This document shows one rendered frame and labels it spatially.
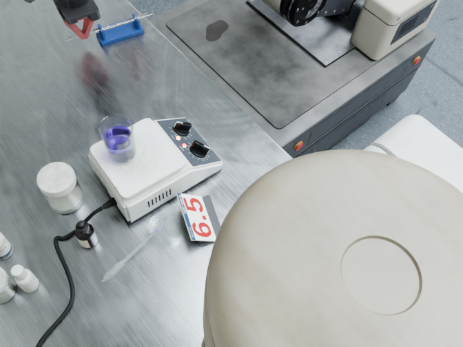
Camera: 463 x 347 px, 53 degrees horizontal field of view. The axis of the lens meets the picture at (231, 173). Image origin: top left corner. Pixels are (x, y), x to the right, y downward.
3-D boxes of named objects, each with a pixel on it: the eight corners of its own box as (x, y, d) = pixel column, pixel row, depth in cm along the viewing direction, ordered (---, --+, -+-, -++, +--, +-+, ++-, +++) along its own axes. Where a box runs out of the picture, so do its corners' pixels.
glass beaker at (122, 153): (101, 146, 78) (92, 117, 72) (132, 136, 80) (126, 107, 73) (112, 175, 76) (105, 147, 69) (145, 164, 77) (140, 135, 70)
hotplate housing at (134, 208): (184, 124, 93) (184, 97, 86) (224, 171, 88) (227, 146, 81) (82, 178, 85) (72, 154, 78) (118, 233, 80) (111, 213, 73)
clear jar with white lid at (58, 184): (81, 215, 81) (71, 193, 74) (45, 215, 80) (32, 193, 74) (86, 185, 84) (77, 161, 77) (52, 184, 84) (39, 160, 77)
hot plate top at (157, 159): (149, 118, 83) (149, 115, 82) (187, 166, 78) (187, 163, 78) (87, 150, 79) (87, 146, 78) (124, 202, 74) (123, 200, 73)
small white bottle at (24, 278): (36, 274, 75) (23, 258, 69) (41, 288, 74) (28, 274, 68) (20, 281, 74) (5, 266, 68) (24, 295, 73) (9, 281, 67)
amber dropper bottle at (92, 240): (91, 228, 80) (83, 211, 74) (101, 241, 79) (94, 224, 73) (76, 239, 79) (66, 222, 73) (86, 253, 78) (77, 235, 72)
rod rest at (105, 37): (138, 23, 106) (136, 10, 103) (145, 33, 105) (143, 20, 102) (96, 36, 103) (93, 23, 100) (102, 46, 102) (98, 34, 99)
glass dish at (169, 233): (174, 250, 79) (173, 245, 77) (143, 240, 79) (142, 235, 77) (185, 222, 82) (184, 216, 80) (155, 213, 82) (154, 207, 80)
